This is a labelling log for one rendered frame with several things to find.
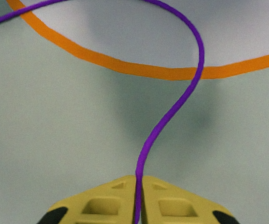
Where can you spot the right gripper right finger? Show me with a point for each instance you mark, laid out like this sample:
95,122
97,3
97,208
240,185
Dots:
183,206

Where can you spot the purple wire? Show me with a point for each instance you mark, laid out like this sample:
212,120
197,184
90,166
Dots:
148,143

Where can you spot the white flat disc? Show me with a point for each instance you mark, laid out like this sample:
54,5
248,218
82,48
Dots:
141,32

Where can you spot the orange painted ring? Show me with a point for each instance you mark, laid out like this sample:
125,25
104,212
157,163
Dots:
180,74

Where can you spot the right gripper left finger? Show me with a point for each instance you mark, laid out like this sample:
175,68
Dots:
114,201

